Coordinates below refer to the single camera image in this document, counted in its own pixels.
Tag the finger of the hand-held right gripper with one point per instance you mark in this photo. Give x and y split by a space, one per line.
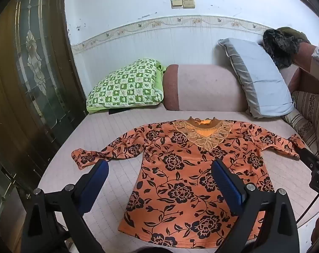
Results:
308 158

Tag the grey blue pillow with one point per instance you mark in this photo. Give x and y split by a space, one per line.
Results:
257 76

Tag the dark fur-trimmed jacket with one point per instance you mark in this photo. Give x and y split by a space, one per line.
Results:
280 44

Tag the brown cardboard box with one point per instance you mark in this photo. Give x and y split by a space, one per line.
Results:
313 79

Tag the green checked pillow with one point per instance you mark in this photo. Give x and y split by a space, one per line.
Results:
125 87

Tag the pink bolster cushion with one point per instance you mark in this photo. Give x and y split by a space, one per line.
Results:
207 87

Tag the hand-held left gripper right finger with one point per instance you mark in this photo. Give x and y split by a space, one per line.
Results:
225 176

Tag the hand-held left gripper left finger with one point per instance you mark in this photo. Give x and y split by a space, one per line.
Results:
100 172

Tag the orange floral shirt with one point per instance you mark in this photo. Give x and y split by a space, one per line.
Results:
180 168

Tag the striped beige cushion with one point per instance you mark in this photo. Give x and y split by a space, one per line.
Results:
309 116

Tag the wooden door with stained glass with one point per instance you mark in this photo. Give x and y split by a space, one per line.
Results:
30 84

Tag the pink quilted sofa seat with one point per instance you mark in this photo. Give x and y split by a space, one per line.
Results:
117 126

